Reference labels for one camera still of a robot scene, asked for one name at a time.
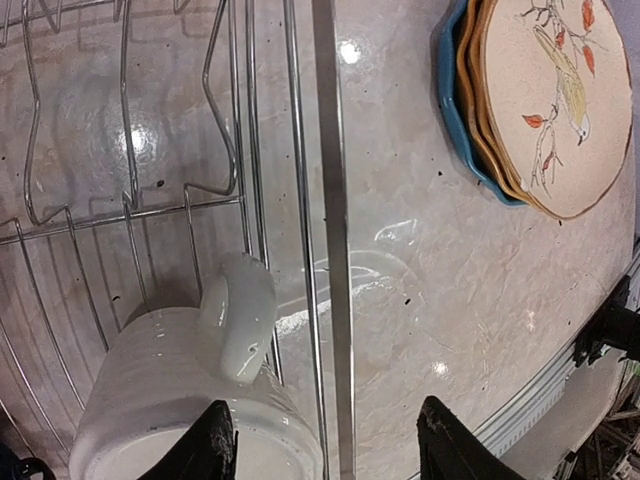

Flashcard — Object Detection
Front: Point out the yellow polka dot plate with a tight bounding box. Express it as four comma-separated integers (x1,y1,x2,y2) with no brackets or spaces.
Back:
455,0,535,206

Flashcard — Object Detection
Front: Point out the dark blue mug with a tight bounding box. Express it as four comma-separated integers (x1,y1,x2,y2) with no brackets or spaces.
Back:
0,443,56,480

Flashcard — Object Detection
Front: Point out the aluminium front rail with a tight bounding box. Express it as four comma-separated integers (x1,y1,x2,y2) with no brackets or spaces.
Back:
475,253,639,479

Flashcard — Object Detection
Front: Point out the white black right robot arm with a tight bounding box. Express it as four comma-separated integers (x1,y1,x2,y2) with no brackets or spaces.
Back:
501,276,639,479

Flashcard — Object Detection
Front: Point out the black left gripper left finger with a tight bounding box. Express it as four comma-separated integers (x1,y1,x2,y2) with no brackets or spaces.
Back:
144,400,238,480

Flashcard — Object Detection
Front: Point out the blue polka dot plate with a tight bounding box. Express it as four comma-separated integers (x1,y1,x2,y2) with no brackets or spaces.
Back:
436,0,524,207

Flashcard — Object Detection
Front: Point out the cream ribbed mug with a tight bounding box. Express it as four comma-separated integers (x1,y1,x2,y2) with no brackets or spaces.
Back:
68,253,324,479

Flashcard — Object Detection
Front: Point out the cream plate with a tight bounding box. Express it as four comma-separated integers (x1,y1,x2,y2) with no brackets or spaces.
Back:
479,1,633,220

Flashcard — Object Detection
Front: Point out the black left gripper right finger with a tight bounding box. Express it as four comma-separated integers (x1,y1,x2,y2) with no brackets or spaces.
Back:
417,395,520,480

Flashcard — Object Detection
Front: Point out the wire dish rack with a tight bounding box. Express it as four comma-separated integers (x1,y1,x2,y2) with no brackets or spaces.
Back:
0,0,357,480

